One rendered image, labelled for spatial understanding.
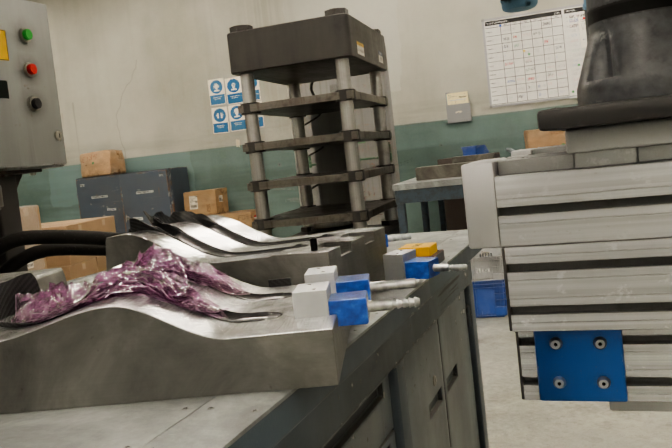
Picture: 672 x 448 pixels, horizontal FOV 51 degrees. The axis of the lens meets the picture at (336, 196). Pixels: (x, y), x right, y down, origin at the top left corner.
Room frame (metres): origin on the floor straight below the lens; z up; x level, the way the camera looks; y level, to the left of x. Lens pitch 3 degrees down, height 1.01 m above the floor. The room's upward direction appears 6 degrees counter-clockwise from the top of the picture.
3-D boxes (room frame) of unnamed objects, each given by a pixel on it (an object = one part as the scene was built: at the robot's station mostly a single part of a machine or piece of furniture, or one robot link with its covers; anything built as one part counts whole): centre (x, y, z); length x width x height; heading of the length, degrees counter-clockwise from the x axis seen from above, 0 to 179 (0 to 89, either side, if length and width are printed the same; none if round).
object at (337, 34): (5.80, 0.01, 1.03); 1.54 x 0.94 x 2.06; 163
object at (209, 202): (7.87, 1.26, 0.42); 0.86 x 0.33 x 0.83; 73
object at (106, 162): (8.18, 2.65, 1.26); 0.42 x 0.33 x 0.29; 73
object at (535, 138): (6.70, -2.06, 0.94); 0.41 x 0.33 x 0.29; 81
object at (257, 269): (1.17, 0.20, 0.87); 0.50 x 0.26 x 0.14; 68
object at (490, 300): (4.27, -0.67, 0.11); 0.61 x 0.41 x 0.22; 73
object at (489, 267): (4.27, -0.67, 0.28); 0.61 x 0.41 x 0.15; 73
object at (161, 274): (0.82, 0.25, 0.90); 0.26 x 0.18 x 0.08; 86
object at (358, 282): (0.85, -0.02, 0.86); 0.13 x 0.05 x 0.05; 86
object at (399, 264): (1.11, -0.13, 0.83); 0.13 x 0.05 x 0.05; 59
